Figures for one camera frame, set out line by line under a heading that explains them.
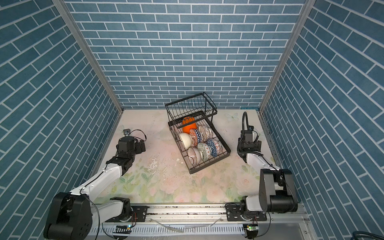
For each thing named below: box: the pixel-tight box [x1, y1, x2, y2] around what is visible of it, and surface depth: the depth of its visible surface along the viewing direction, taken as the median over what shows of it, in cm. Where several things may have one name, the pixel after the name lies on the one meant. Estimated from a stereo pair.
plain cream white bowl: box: [179, 132, 193, 150], surface depth 93 cm
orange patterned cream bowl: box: [189, 128, 198, 148], surface depth 101 cm
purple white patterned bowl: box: [188, 147, 203, 166], surface depth 92 cm
